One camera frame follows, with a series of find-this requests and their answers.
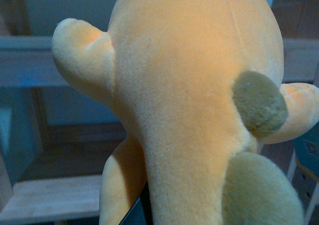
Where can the left wooden shelf unit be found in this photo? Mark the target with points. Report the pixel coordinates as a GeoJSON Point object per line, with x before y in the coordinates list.
{"type": "Point", "coordinates": [43, 177]}

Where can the yellow plush toy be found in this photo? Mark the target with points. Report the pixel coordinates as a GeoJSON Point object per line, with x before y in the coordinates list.
{"type": "Point", "coordinates": [197, 85]}

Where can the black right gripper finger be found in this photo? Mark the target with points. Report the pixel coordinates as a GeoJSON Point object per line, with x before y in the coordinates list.
{"type": "Point", "coordinates": [141, 212]}

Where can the teal box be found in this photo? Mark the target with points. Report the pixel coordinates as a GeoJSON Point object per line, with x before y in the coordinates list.
{"type": "Point", "coordinates": [307, 149]}

